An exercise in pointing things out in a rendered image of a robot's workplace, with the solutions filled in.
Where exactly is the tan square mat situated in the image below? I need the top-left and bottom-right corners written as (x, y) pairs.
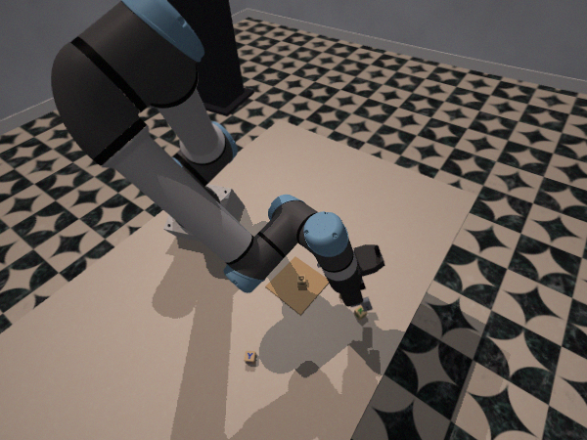
top-left (265, 257), bottom-right (329, 315)

